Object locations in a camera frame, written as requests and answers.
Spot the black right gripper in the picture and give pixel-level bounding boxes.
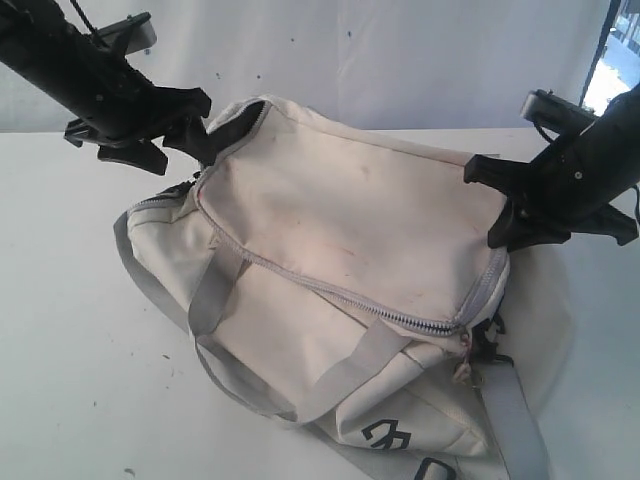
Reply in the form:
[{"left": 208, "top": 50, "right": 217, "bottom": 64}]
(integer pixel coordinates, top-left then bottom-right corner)
[{"left": 463, "top": 99, "right": 639, "bottom": 250}]

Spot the right robot arm black grey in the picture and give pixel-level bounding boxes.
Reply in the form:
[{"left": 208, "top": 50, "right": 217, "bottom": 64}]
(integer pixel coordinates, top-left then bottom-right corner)
[{"left": 464, "top": 87, "right": 639, "bottom": 251}]

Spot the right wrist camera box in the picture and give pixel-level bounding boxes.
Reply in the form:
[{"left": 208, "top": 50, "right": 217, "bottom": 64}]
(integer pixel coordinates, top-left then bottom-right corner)
[{"left": 520, "top": 89, "right": 598, "bottom": 135}]

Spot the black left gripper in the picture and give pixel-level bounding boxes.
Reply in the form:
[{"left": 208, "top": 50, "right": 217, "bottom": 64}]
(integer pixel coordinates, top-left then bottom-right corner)
[{"left": 29, "top": 19, "right": 216, "bottom": 175}]

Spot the left robot arm black grey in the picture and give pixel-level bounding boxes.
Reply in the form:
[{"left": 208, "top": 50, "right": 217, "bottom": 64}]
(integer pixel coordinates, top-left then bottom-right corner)
[{"left": 1, "top": 1, "right": 215, "bottom": 175}]

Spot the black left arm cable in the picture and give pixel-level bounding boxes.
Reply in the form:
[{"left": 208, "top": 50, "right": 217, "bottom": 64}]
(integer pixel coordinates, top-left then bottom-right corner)
[{"left": 67, "top": 0, "right": 104, "bottom": 39}]

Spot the white canvas duffel bag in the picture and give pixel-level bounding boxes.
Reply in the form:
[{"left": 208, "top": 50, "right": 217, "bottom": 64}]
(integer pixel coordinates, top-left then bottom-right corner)
[{"left": 114, "top": 96, "right": 572, "bottom": 479}]

